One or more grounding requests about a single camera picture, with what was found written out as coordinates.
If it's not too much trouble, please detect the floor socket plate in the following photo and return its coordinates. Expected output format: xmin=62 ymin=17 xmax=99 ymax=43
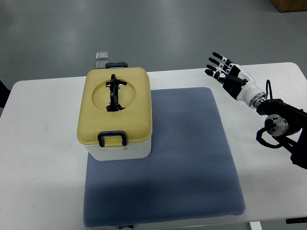
xmin=96 ymin=61 xmax=108 ymax=69
xmin=95 ymin=51 xmax=108 ymax=60

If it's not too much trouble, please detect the blue padded mat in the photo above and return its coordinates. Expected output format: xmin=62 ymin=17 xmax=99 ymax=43
xmin=83 ymin=87 xmax=245 ymax=227

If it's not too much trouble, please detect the lower floor socket plate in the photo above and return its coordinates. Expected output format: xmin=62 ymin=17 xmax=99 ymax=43
xmin=96 ymin=61 xmax=108 ymax=69

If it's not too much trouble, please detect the black table control panel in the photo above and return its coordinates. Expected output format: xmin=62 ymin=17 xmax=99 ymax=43
xmin=286 ymin=217 xmax=307 ymax=224

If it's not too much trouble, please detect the white table leg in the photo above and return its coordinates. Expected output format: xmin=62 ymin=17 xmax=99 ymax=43
xmin=249 ymin=221 xmax=262 ymax=230

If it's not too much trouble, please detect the white storage box base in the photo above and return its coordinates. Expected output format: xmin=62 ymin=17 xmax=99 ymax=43
xmin=84 ymin=136 xmax=151 ymax=161

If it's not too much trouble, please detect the dark object at left edge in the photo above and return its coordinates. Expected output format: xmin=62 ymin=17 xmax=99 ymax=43
xmin=0 ymin=81 xmax=11 ymax=108

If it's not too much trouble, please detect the upper floor socket plate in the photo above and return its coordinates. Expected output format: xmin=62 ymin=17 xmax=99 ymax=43
xmin=95 ymin=51 xmax=108 ymax=60

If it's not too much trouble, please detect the yellow storage box lid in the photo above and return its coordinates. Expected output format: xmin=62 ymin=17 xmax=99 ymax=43
xmin=77 ymin=67 xmax=153 ymax=148

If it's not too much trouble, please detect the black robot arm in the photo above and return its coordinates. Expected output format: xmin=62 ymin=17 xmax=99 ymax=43
xmin=256 ymin=80 xmax=307 ymax=169

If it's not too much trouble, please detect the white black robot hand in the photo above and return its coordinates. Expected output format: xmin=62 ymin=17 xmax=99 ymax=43
xmin=204 ymin=52 xmax=267 ymax=109

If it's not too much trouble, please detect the brown cardboard box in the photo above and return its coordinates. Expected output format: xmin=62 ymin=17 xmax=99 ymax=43
xmin=271 ymin=0 xmax=307 ymax=12

